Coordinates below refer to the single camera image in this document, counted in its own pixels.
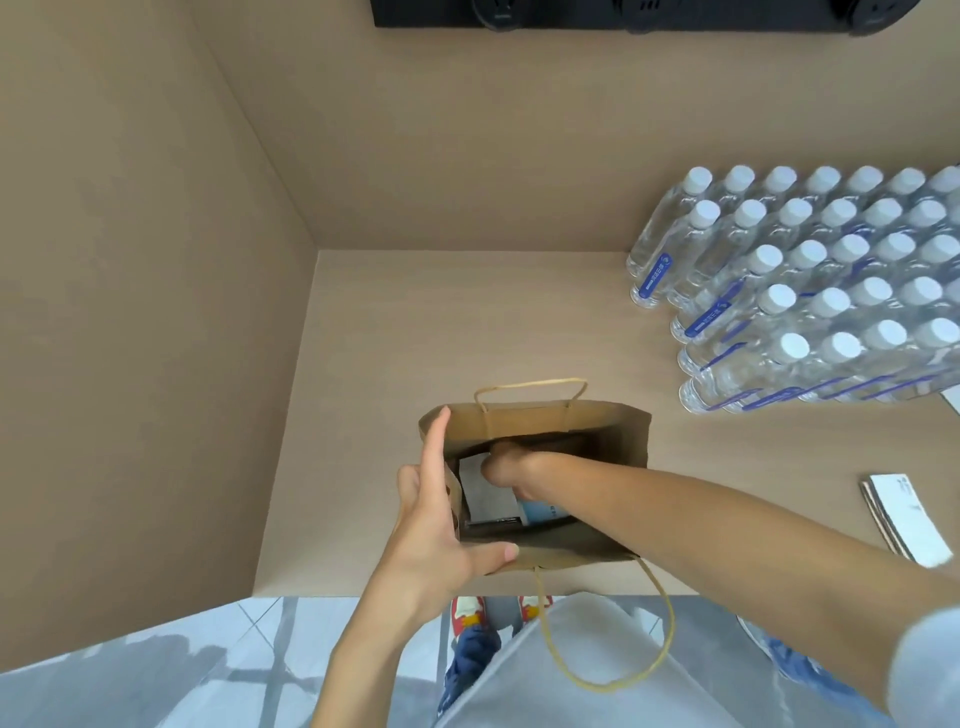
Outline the person's right hand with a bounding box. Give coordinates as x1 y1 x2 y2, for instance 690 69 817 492
480 440 549 505

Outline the person's left hand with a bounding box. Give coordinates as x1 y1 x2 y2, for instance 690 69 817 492
366 405 522 625

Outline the brown paper bag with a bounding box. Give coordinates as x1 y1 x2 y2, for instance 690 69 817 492
417 378 677 693

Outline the person's left forearm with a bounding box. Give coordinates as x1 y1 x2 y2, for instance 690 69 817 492
310 582 451 728

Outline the person's right forearm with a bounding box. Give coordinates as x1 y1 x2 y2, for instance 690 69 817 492
523 448 927 717

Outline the blue and white box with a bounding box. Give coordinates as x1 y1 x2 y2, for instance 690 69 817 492
517 500 573 527

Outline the light grey shirt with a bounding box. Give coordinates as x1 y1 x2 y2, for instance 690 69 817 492
435 591 960 728

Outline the group of clear water bottles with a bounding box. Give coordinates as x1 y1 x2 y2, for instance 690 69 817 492
625 162 960 416

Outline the stack of white folded bags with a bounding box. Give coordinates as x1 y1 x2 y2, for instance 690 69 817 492
859 472 956 570

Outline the black power strip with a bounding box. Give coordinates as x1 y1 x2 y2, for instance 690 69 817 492
370 0 921 36

